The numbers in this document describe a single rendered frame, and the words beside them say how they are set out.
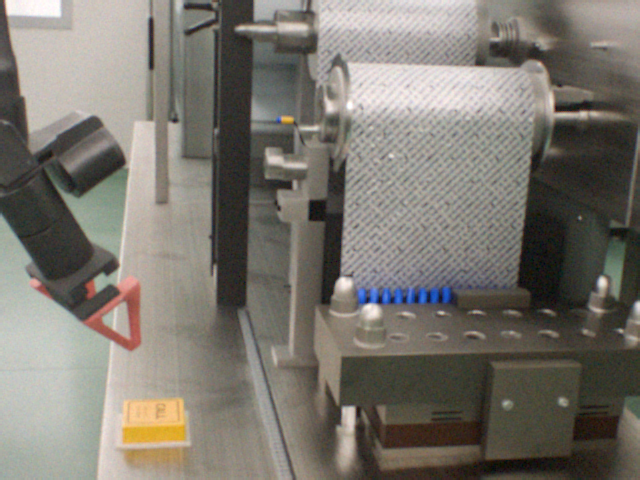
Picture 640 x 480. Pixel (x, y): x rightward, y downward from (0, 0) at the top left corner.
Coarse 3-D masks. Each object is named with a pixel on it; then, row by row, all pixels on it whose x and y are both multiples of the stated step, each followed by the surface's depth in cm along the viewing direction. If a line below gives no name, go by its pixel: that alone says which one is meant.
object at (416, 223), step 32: (352, 160) 113; (384, 160) 114; (416, 160) 114; (448, 160) 115; (480, 160) 116; (512, 160) 116; (352, 192) 114; (384, 192) 115; (416, 192) 115; (448, 192) 116; (480, 192) 117; (512, 192) 118; (352, 224) 115; (384, 224) 116; (416, 224) 117; (448, 224) 117; (480, 224) 118; (512, 224) 119; (352, 256) 116; (384, 256) 117; (416, 256) 118; (448, 256) 119; (480, 256) 119; (512, 256) 120; (384, 288) 118; (416, 288) 119; (512, 288) 121
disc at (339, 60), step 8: (336, 56) 117; (336, 64) 117; (344, 64) 112; (344, 72) 112; (328, 80) 122; (344, 80) 112; (344, 88) 112; (344, 96) 112; (344, 120) 112; (344, 128) 112; (344, 136) 112; (344, 144) 112; (344, 152) 113; (336, 160) 117; (344, 160) 114; (336, 168) 117
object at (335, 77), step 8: (336, 72) 115; (336, 80) 115; (536, 80) 118; (536, 88) 117; (536, 96) 116; (344, 104) 112; (536, 104) 116; (344, 112) 112; (536, 112) 116; (536, 120) 116; (536, 128) 116; (536, 136) 117; (328, 144) 121; (336, 144) 115; (536, 144) 118; (336, 152) 115
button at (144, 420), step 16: (144, 400) 109; (160, 400) 110; (176, 400) 110; (128, 416) 105; (144, 416) 106; (160, 416) 106; (176, 416) 106; (128, 432) 103; (144, 432) 104; (160, 432) 104; (176, 432) 104
